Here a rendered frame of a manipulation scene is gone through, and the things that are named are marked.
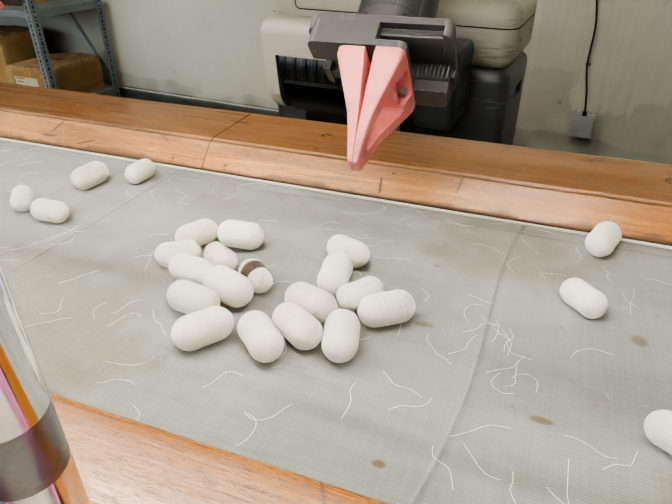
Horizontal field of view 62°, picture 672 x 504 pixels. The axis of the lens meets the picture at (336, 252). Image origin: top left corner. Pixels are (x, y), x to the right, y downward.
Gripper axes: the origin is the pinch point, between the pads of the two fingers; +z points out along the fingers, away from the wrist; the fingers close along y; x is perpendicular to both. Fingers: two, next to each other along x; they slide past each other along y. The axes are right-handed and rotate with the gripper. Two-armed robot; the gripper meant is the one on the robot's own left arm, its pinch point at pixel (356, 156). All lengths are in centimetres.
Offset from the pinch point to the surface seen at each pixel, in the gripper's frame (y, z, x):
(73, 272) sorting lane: -18.0, 12.4, -1.0
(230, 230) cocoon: -8.8, 6.3, 2.1
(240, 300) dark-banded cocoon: -4.3, 11.8, -1.7
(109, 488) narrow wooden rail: -2.1, 22.0, -12.3
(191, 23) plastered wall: -154, -137, 161
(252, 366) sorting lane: -1.4, 15.7, -3.5
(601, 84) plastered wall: 29, -120, 159
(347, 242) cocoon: 0.1, 5.4, 2.9
